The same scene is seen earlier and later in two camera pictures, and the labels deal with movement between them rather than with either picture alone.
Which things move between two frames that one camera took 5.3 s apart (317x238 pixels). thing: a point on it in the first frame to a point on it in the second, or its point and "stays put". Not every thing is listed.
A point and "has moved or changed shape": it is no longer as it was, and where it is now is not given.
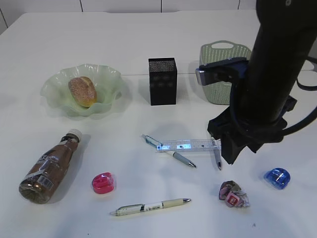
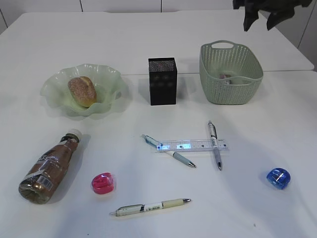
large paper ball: [233, 194] has moved or changed shape
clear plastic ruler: [194, 145] stays put
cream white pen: [129, 209] stays put
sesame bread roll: [83, 90] stays put
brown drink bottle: [38, 186] stays put
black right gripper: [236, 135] to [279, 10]
